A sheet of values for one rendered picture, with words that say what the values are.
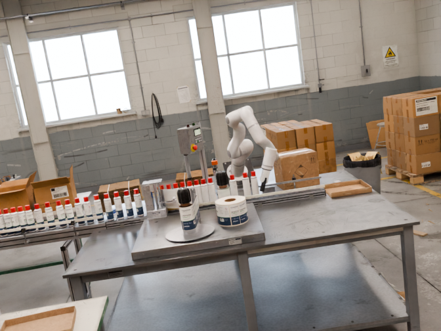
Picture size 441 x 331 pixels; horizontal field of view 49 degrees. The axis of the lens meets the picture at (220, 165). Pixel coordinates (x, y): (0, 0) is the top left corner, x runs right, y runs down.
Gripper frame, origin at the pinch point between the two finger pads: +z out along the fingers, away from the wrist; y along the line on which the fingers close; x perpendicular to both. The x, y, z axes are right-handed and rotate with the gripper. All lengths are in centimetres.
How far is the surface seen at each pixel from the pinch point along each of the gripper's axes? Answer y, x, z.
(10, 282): -133, -216, 179
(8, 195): -101, -218, 75
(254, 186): 1.9, -6.1, -0.8
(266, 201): 5.6, 3.9, 8.1
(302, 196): 5.6, 29.3, -1.5
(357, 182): -12, 74, -16
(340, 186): -12, 62, -11
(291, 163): -19.1, 21.5, -20.5
